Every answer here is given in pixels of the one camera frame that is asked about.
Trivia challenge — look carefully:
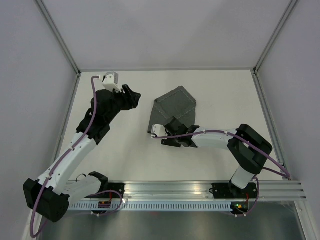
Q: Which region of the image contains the white slotted cable duct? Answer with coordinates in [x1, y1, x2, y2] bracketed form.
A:
[69, 200, 232, 212]

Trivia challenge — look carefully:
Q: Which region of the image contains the left aluminium frame post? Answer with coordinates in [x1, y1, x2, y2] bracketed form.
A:
[34, 0, 81, 76]

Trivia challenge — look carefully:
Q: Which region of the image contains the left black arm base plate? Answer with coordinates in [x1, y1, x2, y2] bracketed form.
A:
[97, 182, 126, 200]

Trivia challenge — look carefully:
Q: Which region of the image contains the right aluminium frame post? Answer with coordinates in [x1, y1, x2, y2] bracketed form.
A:
[251, 0, 300, 74]

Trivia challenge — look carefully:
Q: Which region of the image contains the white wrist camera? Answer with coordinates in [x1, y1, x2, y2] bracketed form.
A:
[151, 124, 168, 138]
[99, 72, 121, 93]

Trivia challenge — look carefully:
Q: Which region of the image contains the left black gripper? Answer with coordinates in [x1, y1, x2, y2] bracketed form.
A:
[105, 84, 141, 123]

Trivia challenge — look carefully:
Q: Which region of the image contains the aluminium front rail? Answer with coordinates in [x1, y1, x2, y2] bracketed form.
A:
[123, 180, 307, 202]

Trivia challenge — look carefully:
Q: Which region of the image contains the aluminium frame post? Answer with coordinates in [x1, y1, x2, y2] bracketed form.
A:
[34, 0, 81, 76]
[251, 0, 300, 74]

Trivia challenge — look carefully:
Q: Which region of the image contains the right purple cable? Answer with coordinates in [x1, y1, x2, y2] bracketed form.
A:
[151, 129, 291, 218]

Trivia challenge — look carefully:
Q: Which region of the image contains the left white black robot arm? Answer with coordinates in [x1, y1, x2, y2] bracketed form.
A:
[23, 84, 141, 223]

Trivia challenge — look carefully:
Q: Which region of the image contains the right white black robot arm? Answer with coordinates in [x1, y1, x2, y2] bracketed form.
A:
[151, 117, 273, 198]

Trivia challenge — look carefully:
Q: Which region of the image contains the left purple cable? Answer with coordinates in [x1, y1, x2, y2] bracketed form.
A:
[29, 75, 103, 238]

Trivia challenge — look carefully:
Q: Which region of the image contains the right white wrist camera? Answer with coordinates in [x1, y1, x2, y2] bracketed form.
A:
[151, 124, 168, 138]

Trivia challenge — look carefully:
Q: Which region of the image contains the grey cloth napkin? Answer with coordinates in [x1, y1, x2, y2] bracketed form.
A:
[147, 86, 197, 134]

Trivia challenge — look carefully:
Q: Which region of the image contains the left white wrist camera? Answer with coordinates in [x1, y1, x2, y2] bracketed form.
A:
[99, 72, 121, 93]

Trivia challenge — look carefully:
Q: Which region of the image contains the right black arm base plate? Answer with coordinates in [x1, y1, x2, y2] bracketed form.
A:
[209, 182, 258, 200]

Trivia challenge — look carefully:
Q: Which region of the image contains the purple cable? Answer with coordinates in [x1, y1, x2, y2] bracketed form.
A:
[29, 75, 103, 238]
[151, 129, 291, 218]

